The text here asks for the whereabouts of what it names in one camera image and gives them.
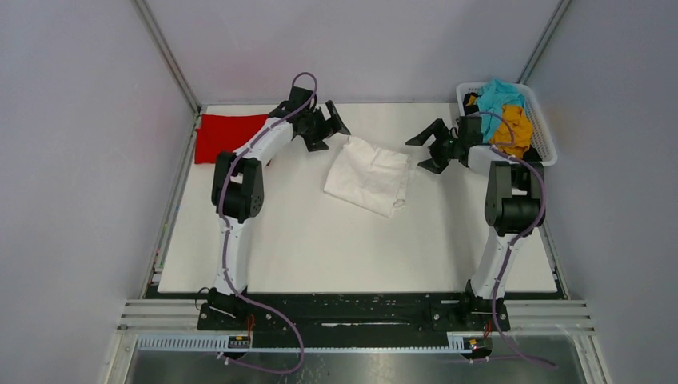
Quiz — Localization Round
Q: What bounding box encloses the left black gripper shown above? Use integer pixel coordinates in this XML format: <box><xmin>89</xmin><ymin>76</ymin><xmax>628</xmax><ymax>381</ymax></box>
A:
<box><xmin>301</xmin><ymin>100</ymin><xmax>349</xmax><ymax>151</ymax></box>

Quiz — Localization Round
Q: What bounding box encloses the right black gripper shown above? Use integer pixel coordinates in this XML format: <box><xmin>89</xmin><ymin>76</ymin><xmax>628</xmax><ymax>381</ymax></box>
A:
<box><xmin>407</xmin><ymin>118</ymin><xmax>464</xmax><ymax>174</ymax></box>

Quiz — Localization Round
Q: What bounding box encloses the white t-shirt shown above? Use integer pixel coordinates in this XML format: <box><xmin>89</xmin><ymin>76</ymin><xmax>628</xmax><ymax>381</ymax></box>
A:
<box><xmin>323</xmin><ymin>136</ymin><xmax>412</xmax><ymax>218</ymax></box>

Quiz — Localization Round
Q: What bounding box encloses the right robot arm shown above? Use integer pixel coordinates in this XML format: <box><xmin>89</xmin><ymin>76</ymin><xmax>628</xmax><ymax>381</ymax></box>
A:
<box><xmin>406</xmin><ymin>112</ymin><xmax>546</xmax><ymax>331</ymax></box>

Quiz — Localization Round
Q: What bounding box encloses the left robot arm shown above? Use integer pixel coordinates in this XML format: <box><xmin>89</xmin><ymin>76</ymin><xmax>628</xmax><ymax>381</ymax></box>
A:
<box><xmin>197</xmin><ymin>86</ymin><xmax>350</xmax><ymax>330</ymax></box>

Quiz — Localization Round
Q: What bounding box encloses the teal t-shirt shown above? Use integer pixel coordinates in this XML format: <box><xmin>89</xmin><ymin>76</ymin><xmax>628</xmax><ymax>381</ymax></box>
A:
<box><xmin>476</xmin><ymin>78</ymin><xmax>525</xmax><ymax>142</ymax></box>

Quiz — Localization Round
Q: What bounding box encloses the black t-shirt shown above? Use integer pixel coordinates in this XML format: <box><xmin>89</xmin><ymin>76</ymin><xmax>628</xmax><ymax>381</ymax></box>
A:
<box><xmin>463</xmin><ymin>92</ymin><xmax>542</xmax><ymax>162</ymax></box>

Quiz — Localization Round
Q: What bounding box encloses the folded red t-shirt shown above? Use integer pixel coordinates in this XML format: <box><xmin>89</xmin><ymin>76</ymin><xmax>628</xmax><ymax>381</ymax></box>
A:
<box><xmin>194</xmin><ymin>114</ymin><xmax>267</xmax><ymax>164</ymax></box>

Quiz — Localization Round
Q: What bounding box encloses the white plastic laundry basket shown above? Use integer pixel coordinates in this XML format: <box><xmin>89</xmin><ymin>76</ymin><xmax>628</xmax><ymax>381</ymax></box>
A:
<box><xmin>456</xmin><ymin>82</ymin><xmax>558</xmax><ymax>167</ymax></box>

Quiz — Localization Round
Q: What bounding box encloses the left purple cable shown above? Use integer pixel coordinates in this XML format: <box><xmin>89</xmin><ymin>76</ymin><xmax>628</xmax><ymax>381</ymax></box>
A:
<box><xmin>216</xmin><ymin>71</ymin><xmax>319</xmax><ymax>375</ymax></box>

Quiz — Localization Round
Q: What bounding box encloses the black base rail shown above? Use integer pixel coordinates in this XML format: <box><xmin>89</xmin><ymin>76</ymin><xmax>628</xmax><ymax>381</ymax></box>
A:
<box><xmin>145</xmin><ymin>286</ymin><xmax>564</xmax><ymax>350</ymax></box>

